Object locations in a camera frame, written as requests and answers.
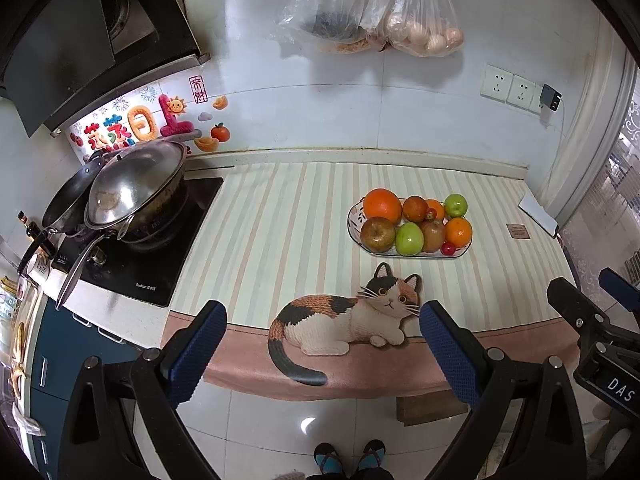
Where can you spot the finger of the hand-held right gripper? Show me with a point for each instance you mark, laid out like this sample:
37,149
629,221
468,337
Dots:
575,305
620,282

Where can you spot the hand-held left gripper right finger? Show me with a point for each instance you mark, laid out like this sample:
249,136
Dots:
445,350

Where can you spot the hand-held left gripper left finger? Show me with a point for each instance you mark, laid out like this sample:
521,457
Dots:
197,350

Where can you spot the small red cherry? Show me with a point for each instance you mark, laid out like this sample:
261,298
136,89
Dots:
448,248

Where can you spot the lime green apple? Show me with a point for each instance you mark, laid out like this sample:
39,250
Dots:
410,239

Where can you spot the medium orange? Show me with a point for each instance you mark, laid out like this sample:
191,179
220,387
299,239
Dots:
458,231

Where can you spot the brownish red apple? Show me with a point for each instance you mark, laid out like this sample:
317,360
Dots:
377,235

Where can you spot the dark green apple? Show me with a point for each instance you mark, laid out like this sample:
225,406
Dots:
456,205

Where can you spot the oval floral ceramic plate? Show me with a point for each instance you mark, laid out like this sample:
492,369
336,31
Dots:
355,219

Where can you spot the brown wooden block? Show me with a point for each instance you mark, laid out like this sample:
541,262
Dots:
430,410

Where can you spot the small brown card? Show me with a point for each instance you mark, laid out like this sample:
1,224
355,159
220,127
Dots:
517,231

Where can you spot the patterned glass door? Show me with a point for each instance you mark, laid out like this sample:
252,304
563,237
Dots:
620,185

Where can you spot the white notebook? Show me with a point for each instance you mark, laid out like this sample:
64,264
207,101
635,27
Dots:
537,212

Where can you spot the black induction stove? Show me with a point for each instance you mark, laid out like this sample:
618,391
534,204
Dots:
135,270

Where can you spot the blue striped slipper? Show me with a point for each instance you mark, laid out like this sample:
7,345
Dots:
371,455
327,460

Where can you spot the steel wok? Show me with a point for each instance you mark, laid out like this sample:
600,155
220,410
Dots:
155,222

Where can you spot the blue kitchen cabinet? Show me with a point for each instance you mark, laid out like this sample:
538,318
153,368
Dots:
55,360

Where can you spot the striped cat print mat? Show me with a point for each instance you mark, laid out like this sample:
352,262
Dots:
280,230

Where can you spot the large orange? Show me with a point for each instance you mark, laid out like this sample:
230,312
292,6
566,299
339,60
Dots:
382,206

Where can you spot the steel wok lid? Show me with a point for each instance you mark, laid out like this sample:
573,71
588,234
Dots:
130,185

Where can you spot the black plug charger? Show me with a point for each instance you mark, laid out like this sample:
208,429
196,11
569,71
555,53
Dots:
550,97

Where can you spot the steel frying pan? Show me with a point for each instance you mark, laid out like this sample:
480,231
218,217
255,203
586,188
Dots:
62,205

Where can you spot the dark sauce bottle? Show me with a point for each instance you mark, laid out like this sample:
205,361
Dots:
31,232

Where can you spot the clear plastic bag of eggs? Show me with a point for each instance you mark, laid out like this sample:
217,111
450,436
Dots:
425,35

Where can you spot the black range hood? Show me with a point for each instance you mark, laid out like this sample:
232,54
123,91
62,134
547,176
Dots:
60,45

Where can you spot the clear plastic bag dark contents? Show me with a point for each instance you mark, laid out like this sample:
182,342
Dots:
325,20

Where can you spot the white wall socket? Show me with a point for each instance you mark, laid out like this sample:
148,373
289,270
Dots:
495,84
521,92

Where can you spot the persimmon wall sticker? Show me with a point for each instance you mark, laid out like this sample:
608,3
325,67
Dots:
220,133

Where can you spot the colourful letter wall sticker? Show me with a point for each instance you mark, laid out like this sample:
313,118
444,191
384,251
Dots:
140,122

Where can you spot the orange wedge wall sticker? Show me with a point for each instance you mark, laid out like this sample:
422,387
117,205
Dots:
220,102

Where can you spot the red seal wall sticker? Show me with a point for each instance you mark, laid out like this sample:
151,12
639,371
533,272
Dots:
196,89

